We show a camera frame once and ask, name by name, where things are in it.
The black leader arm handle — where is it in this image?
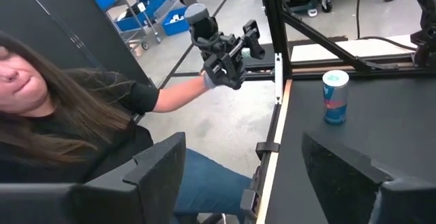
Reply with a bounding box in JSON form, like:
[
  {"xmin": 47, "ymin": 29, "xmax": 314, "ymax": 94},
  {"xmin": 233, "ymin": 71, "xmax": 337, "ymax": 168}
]
[{"xmin": 183, "ymin": 2, "xmax": 266, "ymax": 91}]

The wooden table edge strip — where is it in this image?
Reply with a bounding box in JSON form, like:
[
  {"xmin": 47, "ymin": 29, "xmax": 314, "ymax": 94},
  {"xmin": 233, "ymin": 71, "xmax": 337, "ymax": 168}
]
[{"xmin": 255, "ymin": 79, "xmax": 294, "ymax": 224}]

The blue silver Red Bull can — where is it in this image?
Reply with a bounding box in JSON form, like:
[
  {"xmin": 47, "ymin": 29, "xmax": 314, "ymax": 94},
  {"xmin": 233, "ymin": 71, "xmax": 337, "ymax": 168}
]
[{"xmin": 322, "ymin": 69, "xmax": 350, "ymax": 126}]

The metal wire cart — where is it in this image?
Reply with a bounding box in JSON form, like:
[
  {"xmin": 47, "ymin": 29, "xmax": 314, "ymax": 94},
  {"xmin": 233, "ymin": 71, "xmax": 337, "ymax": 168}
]
[{"xmin": 80, "ymin": 0, "xmax": 164, "ymax": 51}]

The white metal bracket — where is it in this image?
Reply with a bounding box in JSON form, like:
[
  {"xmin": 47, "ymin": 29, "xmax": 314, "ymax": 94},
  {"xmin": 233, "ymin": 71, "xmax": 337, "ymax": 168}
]
[{"xmin": 274, "ymin": 52, "xmax": 284, "ymax": 104}]

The black table frame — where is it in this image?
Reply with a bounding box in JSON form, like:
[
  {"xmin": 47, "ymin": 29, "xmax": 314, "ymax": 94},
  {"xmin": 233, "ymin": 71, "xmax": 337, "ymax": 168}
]
[{"xmin": 238, "ymin": 0, "xmax": 436, "ymax": 224}]

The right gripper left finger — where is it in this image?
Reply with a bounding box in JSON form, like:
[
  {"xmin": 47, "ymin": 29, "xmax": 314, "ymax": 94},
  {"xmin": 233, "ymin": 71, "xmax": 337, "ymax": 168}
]
[{"xmin": 0, "ymin": 131, "xmax": 187, "ymax": 224}]

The black partition panel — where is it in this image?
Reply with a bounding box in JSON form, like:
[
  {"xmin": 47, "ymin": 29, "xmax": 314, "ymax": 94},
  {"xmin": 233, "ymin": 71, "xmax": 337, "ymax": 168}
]
[{"xmin": 0, "ymin": 0, "xmax": 153, "ymax": 86}]

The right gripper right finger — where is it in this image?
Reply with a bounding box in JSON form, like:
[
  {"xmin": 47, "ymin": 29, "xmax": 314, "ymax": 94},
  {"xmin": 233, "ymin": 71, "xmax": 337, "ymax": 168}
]
[{"xmin": 301, "ymin": 131, "xmax": 436, "ymax": 224}]

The person's hand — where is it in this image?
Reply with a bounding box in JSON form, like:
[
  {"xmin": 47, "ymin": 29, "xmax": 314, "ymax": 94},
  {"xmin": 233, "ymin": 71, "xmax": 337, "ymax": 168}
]
[{"xmin": 200, "ymin": 70, "xmax": 219, "ymax": 91}]

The person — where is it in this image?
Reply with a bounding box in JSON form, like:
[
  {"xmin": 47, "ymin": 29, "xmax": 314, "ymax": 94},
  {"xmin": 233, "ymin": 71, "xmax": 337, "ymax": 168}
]
[{"xmin": 0, "ymin": 29, "xmax": 255, "ymax": 224}]

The black floor cable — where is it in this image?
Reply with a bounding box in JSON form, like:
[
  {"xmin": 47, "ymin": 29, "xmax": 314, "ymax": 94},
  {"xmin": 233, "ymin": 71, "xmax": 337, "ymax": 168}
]
[{"xmin": 355, "ymin": 0, "xmax": 419, "ymax": 52}]

